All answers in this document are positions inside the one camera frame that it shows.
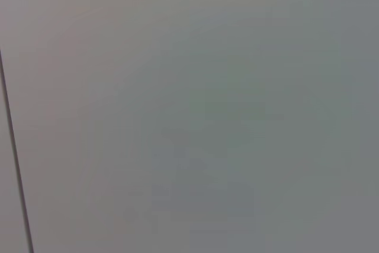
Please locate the thin dark wall seam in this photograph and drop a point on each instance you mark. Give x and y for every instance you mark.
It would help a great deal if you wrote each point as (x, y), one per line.
(15, 146)

